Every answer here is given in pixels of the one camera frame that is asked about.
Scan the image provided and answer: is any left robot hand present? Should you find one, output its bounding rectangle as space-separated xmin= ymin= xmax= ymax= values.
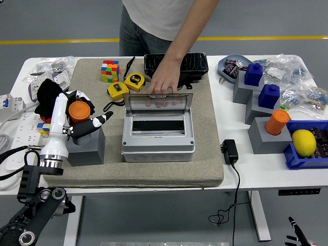
xmin=40 ymin=89 xmax=114 ymax=158

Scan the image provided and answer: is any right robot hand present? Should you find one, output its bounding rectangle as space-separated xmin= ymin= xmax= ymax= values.
xmin=284 ymin=216 xmax=319 ymax=246

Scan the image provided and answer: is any person's left hand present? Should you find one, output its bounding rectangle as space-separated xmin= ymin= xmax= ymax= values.
xmin=147 ymin=61 xmax=182 ymax=107

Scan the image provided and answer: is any orange cylinder battery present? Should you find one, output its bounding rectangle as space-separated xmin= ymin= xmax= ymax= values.
xmin=264 ymin=109 xmax=291 ymax=136
xmin=68 ymin=100 xmax=91 ymax=126

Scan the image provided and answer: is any transparent hinged box lid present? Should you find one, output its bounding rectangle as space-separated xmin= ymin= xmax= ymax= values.
xmin=122 ymin=93 xmax=194 ymax=116

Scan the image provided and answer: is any grey plastic junction box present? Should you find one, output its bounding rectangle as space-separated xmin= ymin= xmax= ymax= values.
xmin=120 ymin=112 xmax=196 ymax=163

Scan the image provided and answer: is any small multicoloured puzzle cube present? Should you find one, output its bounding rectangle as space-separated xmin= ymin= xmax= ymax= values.
xmin=36 ymin=122 xmax=51 ymax=138

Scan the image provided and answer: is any large yellow tape measure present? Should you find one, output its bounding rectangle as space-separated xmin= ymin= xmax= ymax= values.
xmin=124 ymin=56 xmax=146 ymax=93

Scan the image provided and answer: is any black table control panel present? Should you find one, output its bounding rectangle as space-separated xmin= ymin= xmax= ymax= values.
xmin=278 ymin=188 xmax=321 ymax=197

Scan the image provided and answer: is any black crinkled wrapped device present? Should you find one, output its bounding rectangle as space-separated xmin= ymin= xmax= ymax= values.
xmin=143 ymin=52 xmax=209 ymax=91

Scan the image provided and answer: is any white power strip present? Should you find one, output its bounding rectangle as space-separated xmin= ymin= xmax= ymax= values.
xmin=5 ymin=112 xmax=52 ymax=170

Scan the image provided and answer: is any white table leg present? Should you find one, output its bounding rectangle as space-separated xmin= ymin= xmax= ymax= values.
xmin=63 ymin=196 xmax=84 ymax=246
xmin=247 ymin=191 xmax=272 ymax=242

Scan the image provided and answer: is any black cloth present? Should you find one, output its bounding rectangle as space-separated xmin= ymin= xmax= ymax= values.
xmin=34 ymin=78 xmax=69 ymax=121

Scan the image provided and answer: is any grey block holder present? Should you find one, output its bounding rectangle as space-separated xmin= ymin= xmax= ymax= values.
xmin=232 ymin=69 xmax=265 ymax=105
xmin=66 ymin=125 xmax=106 ymax=167
xmin=247 ymin=116 xmax=293 ymax=155
xmin=244 ymin=88 xmax=281 ymax=126

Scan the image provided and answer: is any small yellow tape measure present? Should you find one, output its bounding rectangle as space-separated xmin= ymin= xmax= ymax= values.
xmin=103 ymin=82 xmax=131 ymax=113

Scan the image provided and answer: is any grey-brown fabric mat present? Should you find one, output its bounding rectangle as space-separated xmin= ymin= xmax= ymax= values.
xmin=42 ymin=58 xmax=225 ymax=189

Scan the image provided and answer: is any white circuit breaker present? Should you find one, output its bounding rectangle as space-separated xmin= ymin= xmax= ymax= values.
xmin=0 ymin=93 xmax=26 ymax=117

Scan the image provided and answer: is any large multicoloured puzzle cube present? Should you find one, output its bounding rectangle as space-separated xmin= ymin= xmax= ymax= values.
xmin=100 ymin=60 xmax=121 ymax=83

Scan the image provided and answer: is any blue plastic bin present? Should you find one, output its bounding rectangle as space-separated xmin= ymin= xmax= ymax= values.
xmin=283 ymin=119 xmax=328 ymax=170

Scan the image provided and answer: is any person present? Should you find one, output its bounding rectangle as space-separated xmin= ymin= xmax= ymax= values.
xmin=119 ymin=0 xmax=221 ymax=107

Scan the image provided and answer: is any clear bag of parts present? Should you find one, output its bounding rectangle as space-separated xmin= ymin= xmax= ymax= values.
xmin=22 ymin=55 xmax=77 ymax=85
xmin=280 ymin=86 xmax=328 ymax=120
xmin=253 ymin=53 xmax=315 ymax=87

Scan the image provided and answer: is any yellow lemon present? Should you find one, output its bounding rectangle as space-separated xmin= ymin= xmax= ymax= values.
xmin=292 ymin=129 xmax=317 ymax=157

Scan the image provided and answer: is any dark brown packets pile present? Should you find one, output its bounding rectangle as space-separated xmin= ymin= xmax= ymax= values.
xmin=306 ymin=127 xmax=328 ymax=159

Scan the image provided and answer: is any blue-grey oval dish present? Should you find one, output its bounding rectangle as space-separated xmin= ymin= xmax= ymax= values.
xmin=217 ymin=53 xmax=253 ymax=84

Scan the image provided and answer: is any blue bottle-shaped block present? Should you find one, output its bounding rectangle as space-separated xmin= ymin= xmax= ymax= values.
xmin=258 ymin=84 xmax=280 ymax=108
xmin=244 ymin=63 xmax=264 ymax=87

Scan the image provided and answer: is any black power adapter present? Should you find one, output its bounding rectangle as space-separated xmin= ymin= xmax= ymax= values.
xmin=220 ymin=139 xmax=239 ymax=165

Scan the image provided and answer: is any thick white cable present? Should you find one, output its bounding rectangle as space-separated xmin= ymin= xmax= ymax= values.
xmin=0 ymin=104 xmax=36 ymax=129

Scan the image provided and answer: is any grey cable bundle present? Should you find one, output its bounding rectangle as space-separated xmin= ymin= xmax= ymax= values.
xmin=0 ymin=133 xmax=12 ymax=157

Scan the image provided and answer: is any black adapter cord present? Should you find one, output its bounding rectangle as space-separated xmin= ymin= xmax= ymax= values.
xmin=208 ymin=162 xmax=241 ymax=246

